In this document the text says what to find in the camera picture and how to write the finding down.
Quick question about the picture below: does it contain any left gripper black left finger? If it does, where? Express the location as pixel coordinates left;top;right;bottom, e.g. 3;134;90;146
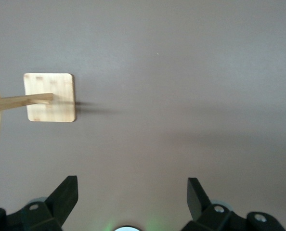
5;175;79;231

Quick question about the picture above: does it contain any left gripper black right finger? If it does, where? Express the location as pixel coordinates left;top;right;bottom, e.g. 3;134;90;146
181;177;248;231

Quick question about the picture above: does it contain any wooden cup stand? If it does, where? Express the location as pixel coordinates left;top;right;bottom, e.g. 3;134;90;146
0;67;76;149

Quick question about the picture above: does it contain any brown table cover cloth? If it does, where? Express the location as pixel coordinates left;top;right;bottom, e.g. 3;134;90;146
0;0;286;231

